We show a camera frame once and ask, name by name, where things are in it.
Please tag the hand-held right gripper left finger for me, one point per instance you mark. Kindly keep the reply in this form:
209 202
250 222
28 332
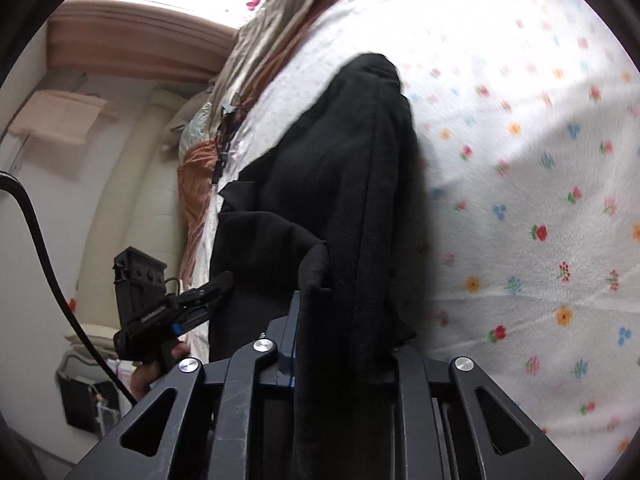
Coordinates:
287 370

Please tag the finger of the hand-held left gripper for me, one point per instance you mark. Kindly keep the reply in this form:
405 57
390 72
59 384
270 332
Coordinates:
215 284
197 317

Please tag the black shirt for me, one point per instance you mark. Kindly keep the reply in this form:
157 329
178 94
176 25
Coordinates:
340 185

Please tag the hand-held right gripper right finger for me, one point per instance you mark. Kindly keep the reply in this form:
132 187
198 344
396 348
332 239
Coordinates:
410 385

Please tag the person's left hand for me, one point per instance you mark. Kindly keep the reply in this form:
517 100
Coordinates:
142 377

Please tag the black bin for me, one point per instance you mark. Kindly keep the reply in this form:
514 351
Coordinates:
80 400

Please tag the beige duvet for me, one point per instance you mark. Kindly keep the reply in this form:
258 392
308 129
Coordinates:
250 50

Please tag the orange brown blanket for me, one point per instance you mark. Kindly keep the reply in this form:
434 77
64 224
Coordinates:
197 170

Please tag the peach towel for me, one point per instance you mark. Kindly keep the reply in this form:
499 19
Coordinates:
60 120

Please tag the white floral bedsheet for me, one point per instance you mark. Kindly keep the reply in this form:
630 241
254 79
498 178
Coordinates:
525 160

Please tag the pale green floral pillow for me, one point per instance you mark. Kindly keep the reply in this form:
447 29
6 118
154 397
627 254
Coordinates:
200 125

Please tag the pink curtain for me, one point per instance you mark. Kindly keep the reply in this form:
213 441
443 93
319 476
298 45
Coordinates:
140 40

